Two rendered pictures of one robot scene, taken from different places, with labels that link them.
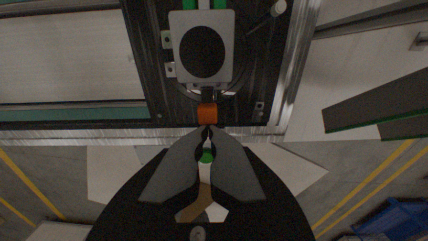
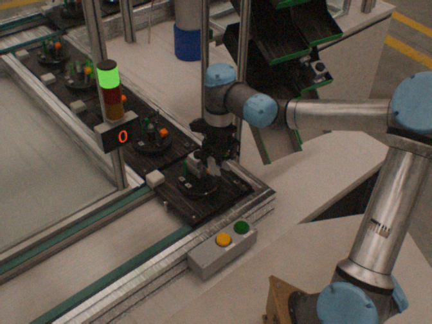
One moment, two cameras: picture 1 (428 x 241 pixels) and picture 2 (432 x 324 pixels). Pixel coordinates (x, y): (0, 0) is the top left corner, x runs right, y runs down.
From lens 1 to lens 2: 1.34 m
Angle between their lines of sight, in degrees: 70
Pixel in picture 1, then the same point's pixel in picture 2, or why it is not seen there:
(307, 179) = not seen: hidden behind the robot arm
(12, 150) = not seen: outside the picture
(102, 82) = (144, 240)
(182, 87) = (196, 192)
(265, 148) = (302, 230)
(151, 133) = (195, 234)
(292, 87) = (245, 172)
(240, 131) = (245, 202)
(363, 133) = (354, 173)
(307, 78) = (264, 179)
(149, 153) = (202, 251)
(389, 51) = not seen: hidden behind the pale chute
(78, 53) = (126, 233)
